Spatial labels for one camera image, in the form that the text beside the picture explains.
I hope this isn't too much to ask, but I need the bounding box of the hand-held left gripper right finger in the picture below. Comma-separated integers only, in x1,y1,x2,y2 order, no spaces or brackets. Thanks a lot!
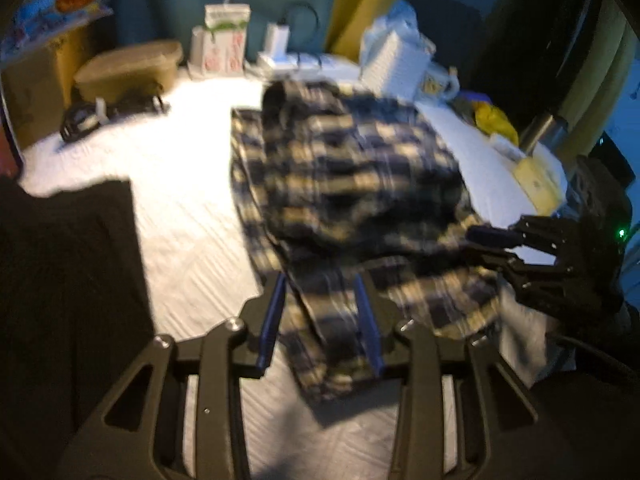
352,275,566,480

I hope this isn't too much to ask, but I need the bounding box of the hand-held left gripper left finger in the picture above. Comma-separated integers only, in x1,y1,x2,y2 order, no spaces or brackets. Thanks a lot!
60,274,289,480

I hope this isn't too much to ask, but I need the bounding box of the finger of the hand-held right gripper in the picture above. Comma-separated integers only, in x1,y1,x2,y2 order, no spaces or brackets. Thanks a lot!
465,252,566,313
466,214,566,256

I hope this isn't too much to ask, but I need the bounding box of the blue plaid shirt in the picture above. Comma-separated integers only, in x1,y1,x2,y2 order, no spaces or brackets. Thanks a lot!
230,79,503,403

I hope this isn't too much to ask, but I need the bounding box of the yellow packet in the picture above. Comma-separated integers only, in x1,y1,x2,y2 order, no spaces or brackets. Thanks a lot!
512,156,566,211

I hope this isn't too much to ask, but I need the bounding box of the white packet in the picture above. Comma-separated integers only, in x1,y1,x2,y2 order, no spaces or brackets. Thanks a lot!
490,132,526,161

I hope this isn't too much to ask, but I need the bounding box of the metal flask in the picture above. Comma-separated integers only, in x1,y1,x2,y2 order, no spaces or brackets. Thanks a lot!
519,112,570,157

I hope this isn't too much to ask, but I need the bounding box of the yellow crumpled bag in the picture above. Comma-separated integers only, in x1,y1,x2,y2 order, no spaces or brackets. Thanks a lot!
472,101,519,143

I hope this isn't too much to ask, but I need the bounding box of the white textured table cover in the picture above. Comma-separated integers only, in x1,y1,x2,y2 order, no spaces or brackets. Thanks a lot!
20,67,568,480

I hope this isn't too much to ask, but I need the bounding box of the printed mug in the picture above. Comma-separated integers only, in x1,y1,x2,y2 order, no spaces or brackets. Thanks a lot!
417,66,458,106

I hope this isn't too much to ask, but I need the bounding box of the white perforated basket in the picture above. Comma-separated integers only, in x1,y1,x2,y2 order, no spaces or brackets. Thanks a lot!
361,30,436,98

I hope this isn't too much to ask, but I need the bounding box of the black cloth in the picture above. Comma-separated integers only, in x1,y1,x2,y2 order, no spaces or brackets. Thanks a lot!
0,177,156,480

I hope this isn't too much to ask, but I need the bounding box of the light blue plastic bag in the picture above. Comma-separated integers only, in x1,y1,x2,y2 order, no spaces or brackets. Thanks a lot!
361,0,418,56

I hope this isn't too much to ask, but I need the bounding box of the white power strip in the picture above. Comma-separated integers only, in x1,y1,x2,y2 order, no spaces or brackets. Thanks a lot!
257,52,361,74

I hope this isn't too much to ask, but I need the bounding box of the yellow board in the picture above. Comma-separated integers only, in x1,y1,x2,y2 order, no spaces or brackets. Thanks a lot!
325,0,426,56

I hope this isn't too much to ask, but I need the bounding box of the white charger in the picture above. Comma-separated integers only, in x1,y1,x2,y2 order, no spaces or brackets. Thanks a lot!
265,22,291,58

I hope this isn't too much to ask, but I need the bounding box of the white carton green red print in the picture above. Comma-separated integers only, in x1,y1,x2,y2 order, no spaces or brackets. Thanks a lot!
204,4,250,76

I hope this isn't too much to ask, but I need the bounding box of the tan plastic basin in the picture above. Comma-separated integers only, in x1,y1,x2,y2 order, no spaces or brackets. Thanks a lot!
74,40,183,103

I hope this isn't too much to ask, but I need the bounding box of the cardboard box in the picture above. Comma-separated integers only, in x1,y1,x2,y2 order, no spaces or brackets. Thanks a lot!
2,25,96,151

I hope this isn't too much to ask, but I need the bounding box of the colourful snack packet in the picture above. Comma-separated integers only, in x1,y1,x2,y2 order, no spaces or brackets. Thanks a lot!
0,0,115,61

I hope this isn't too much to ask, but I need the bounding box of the black cable bundle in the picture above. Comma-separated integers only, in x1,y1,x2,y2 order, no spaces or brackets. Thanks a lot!
60,92,168,142

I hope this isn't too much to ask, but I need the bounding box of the black charger cable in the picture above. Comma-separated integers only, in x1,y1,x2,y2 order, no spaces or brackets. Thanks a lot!
285,4,321,36

